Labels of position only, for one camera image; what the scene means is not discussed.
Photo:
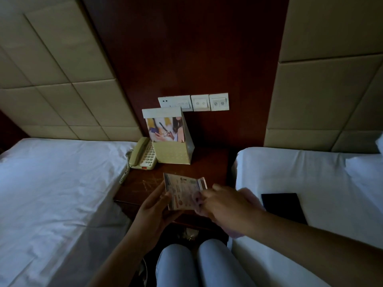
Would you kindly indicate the person's right hand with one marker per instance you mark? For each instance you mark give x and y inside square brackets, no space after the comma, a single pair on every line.
[230,206]

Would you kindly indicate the white pillow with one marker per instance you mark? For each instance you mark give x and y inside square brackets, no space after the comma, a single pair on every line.
[366,176]

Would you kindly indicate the dark wooden nightstand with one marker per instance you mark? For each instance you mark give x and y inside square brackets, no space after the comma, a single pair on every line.
[209,167]

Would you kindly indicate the white wall switch panel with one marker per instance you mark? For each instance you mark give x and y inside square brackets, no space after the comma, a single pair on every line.
[200,103]
[219,102]

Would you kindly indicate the white sheeted bed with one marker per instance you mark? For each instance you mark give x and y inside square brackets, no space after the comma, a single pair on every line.
[323,182]
[53,200]

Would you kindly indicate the person's left thumb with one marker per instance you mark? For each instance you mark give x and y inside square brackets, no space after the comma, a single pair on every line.
[164,192]

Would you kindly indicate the person's right forearm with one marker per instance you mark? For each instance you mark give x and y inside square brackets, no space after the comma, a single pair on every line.
[314,254]

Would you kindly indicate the beige padded headboard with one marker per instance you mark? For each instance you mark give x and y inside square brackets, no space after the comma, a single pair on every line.
[59,71]
[326,86]

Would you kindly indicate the person's right leg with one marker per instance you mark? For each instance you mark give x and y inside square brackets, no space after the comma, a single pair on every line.
[221,266]

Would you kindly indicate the person's left hand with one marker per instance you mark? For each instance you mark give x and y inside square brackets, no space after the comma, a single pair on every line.
[151,215]

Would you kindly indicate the person's left forearm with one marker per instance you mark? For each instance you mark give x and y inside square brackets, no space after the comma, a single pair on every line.
[125,263]

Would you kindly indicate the beige brochure holder box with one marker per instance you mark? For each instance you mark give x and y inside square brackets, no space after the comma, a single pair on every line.
[173,152]

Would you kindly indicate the person's leg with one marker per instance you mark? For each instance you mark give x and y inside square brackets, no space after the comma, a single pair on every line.
[176,269]
[221,266]

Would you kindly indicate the colourful photo brochure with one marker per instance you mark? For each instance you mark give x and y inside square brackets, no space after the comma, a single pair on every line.
[164,130]

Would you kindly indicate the white wall socket panel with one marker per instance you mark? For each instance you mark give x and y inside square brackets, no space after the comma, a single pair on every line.
[179,103]

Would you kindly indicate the flat black wallet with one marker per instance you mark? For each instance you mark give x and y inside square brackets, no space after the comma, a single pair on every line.
[284,206]

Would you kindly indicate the person's right fingers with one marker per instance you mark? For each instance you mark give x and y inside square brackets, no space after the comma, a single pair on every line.
[205,203]

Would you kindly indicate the person's left leg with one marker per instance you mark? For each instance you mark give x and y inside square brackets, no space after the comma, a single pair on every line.
[176,269]

